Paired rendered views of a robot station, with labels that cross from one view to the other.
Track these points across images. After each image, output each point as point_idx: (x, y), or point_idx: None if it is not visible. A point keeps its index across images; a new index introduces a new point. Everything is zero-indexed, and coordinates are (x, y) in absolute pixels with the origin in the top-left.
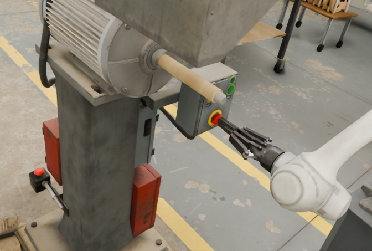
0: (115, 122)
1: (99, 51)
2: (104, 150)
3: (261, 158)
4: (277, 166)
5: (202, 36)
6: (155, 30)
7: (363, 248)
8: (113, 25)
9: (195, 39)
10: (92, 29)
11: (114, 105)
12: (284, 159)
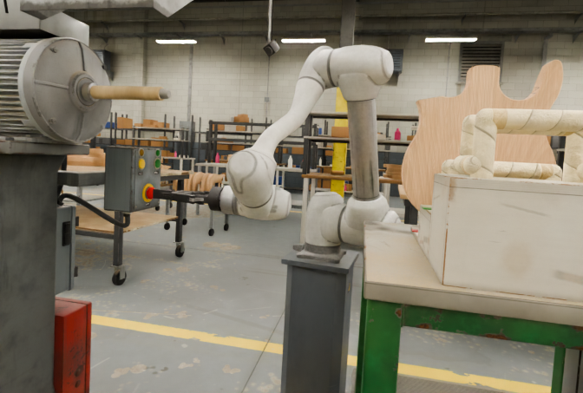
0: (28, 207)
1: (21, 74)
2: (14, 249)
3: (207, 197)
4: (224, 194)
5: None
6: None
7: (316, 291)
8: (37, 47)
9: None
10: (6, 60)
11: (26, 183)
12: (228, 187)
